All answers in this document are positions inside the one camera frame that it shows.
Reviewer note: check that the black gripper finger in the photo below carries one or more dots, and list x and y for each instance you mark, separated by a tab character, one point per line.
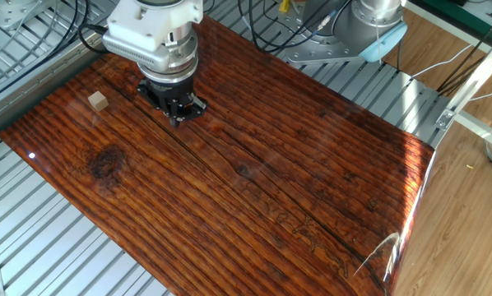
149	93
192	109

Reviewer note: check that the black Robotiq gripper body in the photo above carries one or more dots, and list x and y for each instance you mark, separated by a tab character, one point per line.
172	92

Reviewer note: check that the small wooden cube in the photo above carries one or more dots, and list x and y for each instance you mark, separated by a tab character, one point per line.
98	101

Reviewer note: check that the silver UR5 robot arm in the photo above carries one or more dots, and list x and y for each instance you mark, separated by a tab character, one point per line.
365	29

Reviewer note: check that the glossy wood grain table cover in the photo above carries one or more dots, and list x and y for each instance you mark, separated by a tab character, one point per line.
229	185

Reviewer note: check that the yellow connector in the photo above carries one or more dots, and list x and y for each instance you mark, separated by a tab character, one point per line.
284	6

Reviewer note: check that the silver perforated mounting plate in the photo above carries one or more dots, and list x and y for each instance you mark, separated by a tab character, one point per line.
7	14

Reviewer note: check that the white zip tie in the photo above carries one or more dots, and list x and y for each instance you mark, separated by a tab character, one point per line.
376	45

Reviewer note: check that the green topped desk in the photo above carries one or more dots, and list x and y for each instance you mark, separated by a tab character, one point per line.
439	8

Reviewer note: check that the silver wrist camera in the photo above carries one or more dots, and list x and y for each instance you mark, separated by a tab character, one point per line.
131	51

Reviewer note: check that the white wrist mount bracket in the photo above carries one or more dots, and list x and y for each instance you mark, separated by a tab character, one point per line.
147	24

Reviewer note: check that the grey aluminium rail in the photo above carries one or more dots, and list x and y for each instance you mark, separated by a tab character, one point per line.
24	94

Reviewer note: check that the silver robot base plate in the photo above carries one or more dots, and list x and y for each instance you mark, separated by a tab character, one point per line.
312	53

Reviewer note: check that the silver frame corner bracket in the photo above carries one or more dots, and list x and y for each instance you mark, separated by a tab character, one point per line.
444	120

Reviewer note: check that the aluminium frame post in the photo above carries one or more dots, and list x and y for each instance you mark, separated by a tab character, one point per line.
476	78

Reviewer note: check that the aluminium frame crossbar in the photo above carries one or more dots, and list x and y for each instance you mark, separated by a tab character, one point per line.
484	131

